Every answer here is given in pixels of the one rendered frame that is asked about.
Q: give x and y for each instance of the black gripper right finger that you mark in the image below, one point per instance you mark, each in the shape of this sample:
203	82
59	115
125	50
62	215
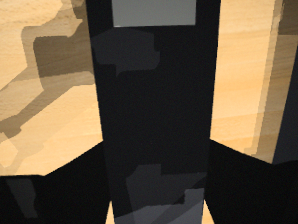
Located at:
241	189

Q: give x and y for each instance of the dark grey panel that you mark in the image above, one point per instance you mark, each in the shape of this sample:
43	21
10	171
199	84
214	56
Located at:
287	143

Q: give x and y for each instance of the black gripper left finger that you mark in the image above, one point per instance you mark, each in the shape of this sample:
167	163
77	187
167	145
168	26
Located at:
75	193

